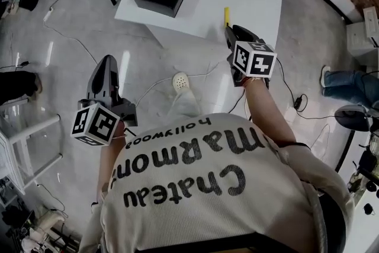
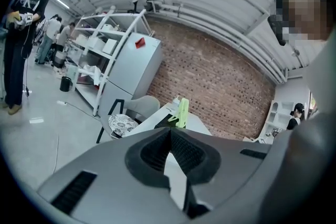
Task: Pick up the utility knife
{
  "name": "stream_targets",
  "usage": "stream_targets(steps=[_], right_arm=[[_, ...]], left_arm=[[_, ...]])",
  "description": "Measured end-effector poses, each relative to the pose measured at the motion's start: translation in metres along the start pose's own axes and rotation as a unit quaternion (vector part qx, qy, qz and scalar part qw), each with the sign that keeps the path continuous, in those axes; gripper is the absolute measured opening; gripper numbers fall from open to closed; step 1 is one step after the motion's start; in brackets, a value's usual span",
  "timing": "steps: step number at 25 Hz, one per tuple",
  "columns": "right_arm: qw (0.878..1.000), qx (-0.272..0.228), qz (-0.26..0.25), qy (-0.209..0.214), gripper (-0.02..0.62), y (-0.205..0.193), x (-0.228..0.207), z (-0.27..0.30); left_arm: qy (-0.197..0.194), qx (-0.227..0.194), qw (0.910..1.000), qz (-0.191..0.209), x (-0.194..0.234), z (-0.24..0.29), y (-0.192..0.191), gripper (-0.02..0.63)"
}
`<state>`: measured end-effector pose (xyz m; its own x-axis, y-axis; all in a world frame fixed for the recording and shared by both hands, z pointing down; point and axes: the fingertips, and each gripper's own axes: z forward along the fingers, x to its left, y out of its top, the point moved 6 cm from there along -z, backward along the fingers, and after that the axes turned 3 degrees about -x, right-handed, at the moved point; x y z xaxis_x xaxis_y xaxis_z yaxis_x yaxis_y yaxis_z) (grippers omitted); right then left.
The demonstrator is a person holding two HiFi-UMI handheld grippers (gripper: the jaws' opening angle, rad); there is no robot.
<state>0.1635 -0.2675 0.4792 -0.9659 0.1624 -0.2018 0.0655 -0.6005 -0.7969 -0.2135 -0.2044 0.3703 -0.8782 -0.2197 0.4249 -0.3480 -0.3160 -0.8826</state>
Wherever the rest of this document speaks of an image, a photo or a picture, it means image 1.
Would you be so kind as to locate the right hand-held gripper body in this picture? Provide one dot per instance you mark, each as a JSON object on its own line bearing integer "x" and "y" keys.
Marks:
{"x": 254, "y": 59}

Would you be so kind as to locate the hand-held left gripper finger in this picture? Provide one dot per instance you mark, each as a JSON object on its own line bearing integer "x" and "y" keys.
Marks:
{"x": 112, "y": 80}
{"x": 96, "y": 83}

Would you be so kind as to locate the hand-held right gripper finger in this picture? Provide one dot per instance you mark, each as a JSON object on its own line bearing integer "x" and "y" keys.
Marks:
{"x": 230, "y": 38}
{"x": 245, "y": 33}

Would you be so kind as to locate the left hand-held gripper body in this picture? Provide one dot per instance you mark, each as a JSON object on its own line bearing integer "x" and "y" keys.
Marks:
{"x": 96, "y": 124}

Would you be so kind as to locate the yellow utility knife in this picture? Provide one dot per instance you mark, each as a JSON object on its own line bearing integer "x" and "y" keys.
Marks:
{"x": 227, "y": 15}

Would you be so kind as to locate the person's left forearm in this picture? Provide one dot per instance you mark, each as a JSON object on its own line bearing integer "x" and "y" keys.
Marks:
{"x": 108, "y": 163}

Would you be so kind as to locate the person's right forearm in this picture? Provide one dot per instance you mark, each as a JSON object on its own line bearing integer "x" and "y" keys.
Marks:
{"x": 266, "y": 109}

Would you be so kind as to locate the white clog shoe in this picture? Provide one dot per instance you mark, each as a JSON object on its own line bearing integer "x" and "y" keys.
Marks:
{"x": 181, "y": 82}

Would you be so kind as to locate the person's light trouser leg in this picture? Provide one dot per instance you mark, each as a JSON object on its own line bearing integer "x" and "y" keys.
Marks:
{"x": 185, "y": 106}

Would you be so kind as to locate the white power strip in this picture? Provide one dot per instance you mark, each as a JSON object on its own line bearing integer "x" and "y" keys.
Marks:
{"x": 48, "y": 14}

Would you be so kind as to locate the black bucket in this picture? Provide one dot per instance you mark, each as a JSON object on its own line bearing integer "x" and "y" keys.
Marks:
{"x": 29, "y": 0}

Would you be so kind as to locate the white cabinet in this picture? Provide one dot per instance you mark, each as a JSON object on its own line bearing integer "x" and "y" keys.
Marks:
{"x": 362, "y": 38}

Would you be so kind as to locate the grey round stool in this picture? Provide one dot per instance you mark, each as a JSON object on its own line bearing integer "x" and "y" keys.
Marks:
{"x": 352, "y": 117}

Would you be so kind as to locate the cream printed shirt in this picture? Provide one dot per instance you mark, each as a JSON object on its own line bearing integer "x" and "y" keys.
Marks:
{"x": 207, "y": 201}

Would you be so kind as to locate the white metal shelf frame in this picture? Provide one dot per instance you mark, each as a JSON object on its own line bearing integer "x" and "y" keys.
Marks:
{"x": 35, "y": 127}

